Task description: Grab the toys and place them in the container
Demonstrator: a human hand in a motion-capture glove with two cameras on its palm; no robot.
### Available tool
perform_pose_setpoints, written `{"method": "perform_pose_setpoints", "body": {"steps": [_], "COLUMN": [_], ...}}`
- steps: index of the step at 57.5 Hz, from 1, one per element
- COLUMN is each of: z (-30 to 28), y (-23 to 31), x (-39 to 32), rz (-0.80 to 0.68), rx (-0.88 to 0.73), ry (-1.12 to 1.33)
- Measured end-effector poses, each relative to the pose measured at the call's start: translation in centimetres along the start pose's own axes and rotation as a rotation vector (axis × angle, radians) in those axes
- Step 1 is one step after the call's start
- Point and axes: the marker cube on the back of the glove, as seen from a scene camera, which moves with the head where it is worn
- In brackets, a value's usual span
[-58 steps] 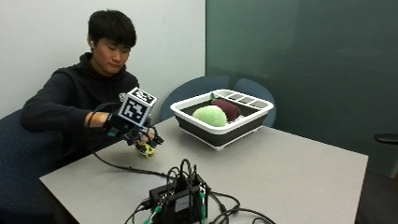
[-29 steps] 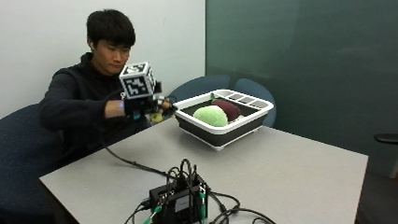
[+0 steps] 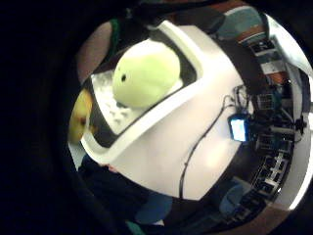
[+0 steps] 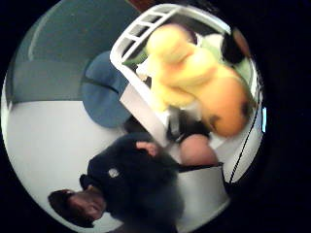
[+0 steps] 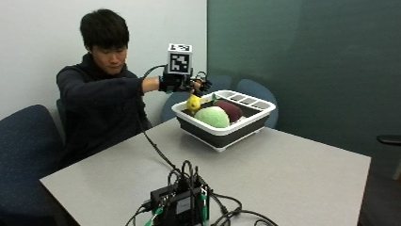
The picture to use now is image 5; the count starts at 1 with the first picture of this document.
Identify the white marker cube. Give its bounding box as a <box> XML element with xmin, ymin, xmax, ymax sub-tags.
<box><xmin>165</xmin><ymin>42</ymin><xmax>194</xmax><ymax>75</ymax></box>

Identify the the person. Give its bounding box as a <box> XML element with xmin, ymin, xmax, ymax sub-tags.
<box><xmin>54</xmin><ymin>8</ymin><xmax>159</xmax><ymax>170</ymax></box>

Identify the yellow plush toy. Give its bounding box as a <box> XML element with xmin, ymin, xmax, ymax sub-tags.
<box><xmin>185</xmin><ymin>93</ymin><xmax>202</xmax><ymax>115</ymax></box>

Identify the black glove cable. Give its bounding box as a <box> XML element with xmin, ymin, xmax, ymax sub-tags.
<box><xmin>137</xmin><ymin>64</ymin><xmax>185</xmax><ymax>177</ymax></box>

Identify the green cable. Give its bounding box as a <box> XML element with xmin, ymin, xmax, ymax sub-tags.
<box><xmin>142</xmin><ymin>207</ymin><xmax>163</xmax><ymax>226</ymax></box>

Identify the blue fabric chair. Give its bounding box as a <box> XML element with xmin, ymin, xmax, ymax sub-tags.
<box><xmin>205</xmin><ymin>74</ymin><xmax>233</xmax><ymax>92</ymax></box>
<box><xmin>234</xmin><ymin>78</ymin><xmax>279</xmax><ymax>130</ymax></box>
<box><xmin>159</xmin><ymin>91</ymin><xmax>194</xmax><ymax>123</ymax></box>
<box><xmin>0</xmin><ymin>104</ymin><xmax>66</xmax><ymax>226</ymax></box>

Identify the green plush cabbage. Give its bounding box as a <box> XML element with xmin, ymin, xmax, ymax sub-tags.
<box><xmin>193</xmin><ymin>105</ymin><xmax>231</xmax><ymax>129</ymax></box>

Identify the black chair armrest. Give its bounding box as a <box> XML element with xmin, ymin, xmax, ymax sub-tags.
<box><xmin>375</xmin><ymin>134</ymin><xmax>401</xmax><ymax>146</ymax></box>

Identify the black electronics box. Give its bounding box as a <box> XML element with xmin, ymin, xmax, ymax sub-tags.
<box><xmin>149</xmin><ymin>175</ymin><xmax>211</xmax><ymax>226</ymax></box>

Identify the dark red plush vegetable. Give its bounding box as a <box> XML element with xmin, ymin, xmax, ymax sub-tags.
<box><xmin>213</xmin><ymin>99</ymin><xmax>243</xmax><ymax>123</ymax></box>

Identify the white and black basin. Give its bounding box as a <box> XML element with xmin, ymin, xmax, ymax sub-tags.
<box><xmin>170</xmin><ymin>89</ymin><xmax>277</xmax><ymax>153</ymax></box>

